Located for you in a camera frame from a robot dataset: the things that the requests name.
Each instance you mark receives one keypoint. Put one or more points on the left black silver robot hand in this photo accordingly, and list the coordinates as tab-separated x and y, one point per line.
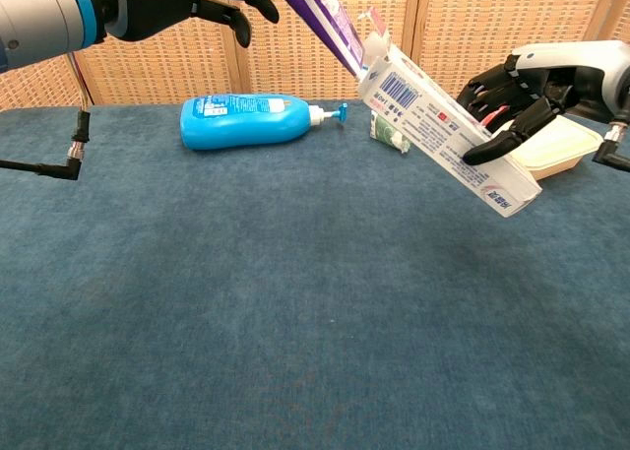
147	7

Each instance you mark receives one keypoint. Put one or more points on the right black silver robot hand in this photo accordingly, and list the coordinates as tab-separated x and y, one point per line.
581	81

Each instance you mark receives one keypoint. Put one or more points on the white pink toothpaste box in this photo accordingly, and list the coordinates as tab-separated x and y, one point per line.
433	125

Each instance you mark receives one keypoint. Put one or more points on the purple white toothpaste tube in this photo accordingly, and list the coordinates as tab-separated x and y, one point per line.
325	17

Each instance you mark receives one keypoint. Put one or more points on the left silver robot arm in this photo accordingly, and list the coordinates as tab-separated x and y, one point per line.
39	17

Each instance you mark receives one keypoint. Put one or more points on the woven rattan screen panel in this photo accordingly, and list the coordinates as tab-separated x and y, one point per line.
620	7
29	85
492	17
295	66
147	66

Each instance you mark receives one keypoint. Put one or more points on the beige lidded food container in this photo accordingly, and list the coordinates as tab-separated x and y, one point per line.
566	145

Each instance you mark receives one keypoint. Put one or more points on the blue pump lotion bottle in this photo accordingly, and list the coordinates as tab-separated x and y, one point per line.
236	125

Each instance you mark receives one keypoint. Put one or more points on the green white tissue pack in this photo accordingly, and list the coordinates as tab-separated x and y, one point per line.
386	132

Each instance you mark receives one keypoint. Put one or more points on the teal table cloth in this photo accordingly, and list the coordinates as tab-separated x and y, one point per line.
246	322

